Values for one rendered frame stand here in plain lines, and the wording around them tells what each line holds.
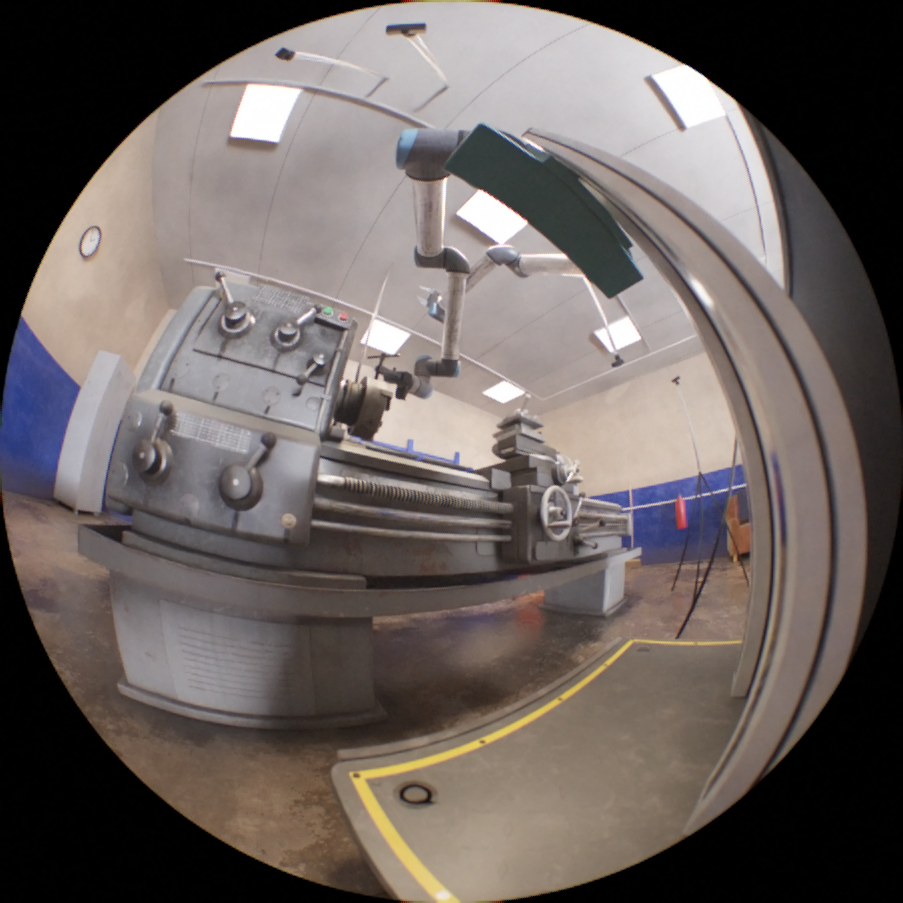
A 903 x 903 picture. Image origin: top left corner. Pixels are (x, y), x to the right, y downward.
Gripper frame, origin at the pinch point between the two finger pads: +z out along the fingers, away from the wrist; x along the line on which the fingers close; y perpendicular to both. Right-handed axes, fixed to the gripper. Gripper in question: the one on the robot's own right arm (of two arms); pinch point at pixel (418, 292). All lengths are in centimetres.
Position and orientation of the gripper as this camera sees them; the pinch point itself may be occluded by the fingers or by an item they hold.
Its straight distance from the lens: 181.1
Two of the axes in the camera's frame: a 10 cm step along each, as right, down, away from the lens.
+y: 3.6, 5.7, -7.4
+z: -8.1, -2.2, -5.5
